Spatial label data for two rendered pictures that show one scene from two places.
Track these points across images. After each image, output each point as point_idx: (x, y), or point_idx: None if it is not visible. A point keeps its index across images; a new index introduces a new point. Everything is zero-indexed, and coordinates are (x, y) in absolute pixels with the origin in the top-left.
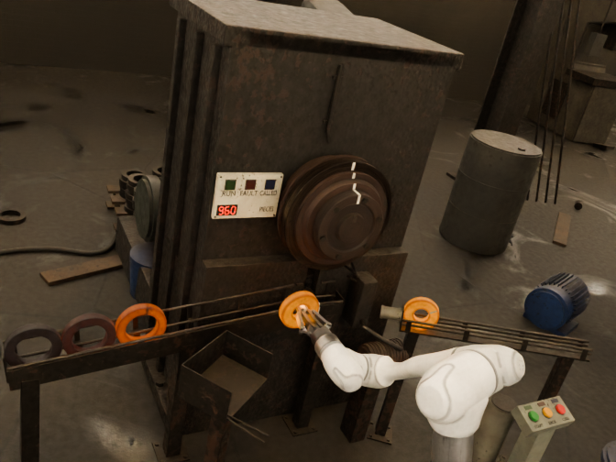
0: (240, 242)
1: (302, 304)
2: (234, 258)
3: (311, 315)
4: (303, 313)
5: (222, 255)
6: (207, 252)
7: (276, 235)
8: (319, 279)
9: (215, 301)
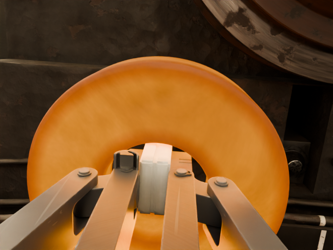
0: (95, 20)
1: (150, 138)
2: (82, 64)
3: (165, 214)
4: (112, 189)
5: (53, 52)
6: (15, 38)
7: (193, 9)
8: (326, 152)
9: (21, 162)
